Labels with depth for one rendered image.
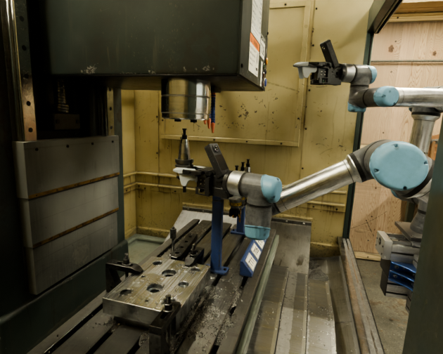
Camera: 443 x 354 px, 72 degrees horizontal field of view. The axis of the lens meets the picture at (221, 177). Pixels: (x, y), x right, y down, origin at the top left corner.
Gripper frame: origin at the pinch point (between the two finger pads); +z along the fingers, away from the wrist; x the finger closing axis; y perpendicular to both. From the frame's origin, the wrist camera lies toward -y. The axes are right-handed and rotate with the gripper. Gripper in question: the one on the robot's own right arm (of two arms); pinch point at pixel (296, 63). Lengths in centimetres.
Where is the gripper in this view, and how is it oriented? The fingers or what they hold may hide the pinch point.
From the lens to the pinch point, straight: 132.8
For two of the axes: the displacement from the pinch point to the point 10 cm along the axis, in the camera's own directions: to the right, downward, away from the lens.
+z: -9.7, 0.1, -2.3
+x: -2.3, -1.9, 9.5
